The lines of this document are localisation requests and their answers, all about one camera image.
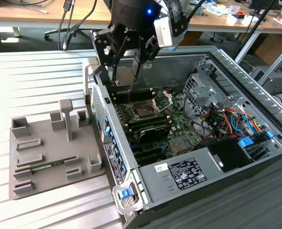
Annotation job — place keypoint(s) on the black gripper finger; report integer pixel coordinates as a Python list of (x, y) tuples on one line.
[(150, 47), (103, 47)]

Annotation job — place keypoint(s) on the silver CPU green board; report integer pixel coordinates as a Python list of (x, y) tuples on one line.
[(124, 76)]

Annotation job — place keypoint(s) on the black RAM slot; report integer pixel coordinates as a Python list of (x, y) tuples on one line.
[(141, 99), (150, 125), (148, 120), (136, 93)]

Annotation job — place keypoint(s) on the CPU socket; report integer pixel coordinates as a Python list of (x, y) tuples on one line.
[(143, 111)]

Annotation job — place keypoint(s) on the black expansion slot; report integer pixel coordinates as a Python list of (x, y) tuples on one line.
[(145, 149), (150, 158)]

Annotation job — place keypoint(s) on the open grey PC case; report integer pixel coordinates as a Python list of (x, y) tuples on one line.
[(169, 69)]

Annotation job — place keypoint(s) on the silver drive cage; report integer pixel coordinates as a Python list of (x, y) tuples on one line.
[(198, 93)]

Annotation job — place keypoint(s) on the green motherboard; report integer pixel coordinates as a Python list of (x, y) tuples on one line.
[(179, 124)]

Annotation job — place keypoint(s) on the black graphics card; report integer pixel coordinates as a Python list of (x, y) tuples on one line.
[(155, 133)]

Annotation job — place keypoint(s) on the white box black insert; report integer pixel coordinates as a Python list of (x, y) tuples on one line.
[(236, 19)]

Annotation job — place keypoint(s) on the silver chipset heatsink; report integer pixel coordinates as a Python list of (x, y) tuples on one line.
[(179, 145)]

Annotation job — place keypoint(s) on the black slanted stand pole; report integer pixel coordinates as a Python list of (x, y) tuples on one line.
[(254, 27)]

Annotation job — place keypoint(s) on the grey parts rack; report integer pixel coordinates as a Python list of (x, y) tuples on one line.
[(53, 148)]

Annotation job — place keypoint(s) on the black monitor stand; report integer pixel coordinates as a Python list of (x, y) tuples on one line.
[(257, 6)]

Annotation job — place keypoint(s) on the brown cardboard box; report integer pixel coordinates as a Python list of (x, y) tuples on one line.
[(274, 47)]

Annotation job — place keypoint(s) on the green RAM stick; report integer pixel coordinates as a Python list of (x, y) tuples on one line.
[(48, 165)]

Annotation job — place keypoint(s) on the grey desktop computer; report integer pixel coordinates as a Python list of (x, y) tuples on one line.
[(276, 81)]

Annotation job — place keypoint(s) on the blue disk carrier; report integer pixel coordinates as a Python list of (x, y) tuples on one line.
[(245, 142)]

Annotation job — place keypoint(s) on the grey power supply with label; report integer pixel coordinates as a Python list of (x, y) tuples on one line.
[(155, 186)]

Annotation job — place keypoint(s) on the blue case release latch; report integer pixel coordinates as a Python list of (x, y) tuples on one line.
[(124, 193)]

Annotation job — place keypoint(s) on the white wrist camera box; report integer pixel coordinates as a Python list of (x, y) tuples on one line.
[(163, 33)]

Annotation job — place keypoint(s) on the aluminium frame post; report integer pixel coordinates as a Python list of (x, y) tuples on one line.
[(280, 59)]

